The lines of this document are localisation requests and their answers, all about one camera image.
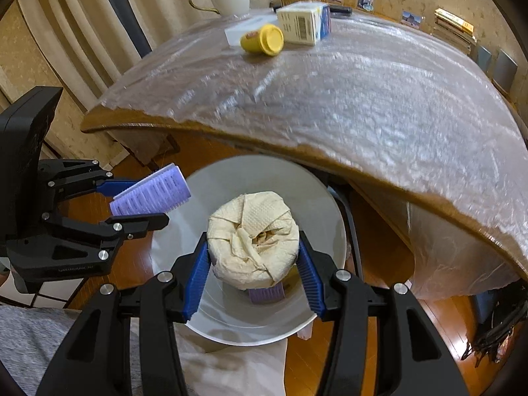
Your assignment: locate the beige paper bundle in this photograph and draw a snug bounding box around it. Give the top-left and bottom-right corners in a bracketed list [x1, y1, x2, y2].
[207, 191, 300, 290]

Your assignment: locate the yellow lidded small cup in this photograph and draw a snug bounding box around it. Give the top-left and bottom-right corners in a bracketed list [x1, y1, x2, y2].
[240, 24, 284, 56]

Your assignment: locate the white blue naproxen box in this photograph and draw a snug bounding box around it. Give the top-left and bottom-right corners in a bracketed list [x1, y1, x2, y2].
[277, 1, 331, 46]

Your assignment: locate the purple blister pill sheet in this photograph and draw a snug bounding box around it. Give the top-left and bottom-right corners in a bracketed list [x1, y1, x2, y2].
[247, 282, 285, 305]

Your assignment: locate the white round trash bin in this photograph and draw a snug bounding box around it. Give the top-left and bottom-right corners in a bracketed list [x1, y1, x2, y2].
[150, 155, 347, 346]

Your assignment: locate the beige curtain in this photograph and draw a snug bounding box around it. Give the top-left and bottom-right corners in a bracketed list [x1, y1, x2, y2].
[0, 0, 290, 113]

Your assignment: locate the clear plastic table cover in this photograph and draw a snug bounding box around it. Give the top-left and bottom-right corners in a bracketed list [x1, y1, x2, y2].
[82, 15, 527, 299]

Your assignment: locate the blue cylindrical container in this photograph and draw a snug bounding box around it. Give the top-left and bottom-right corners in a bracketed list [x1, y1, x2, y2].
[475, 45, 492, 73]

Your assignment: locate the stack of books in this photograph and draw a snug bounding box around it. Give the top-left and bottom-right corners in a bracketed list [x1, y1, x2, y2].
[431, 7, 477, 55]

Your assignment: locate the landscape photo frame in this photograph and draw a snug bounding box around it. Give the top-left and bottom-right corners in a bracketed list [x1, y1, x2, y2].
[401, 11, 422, 30]

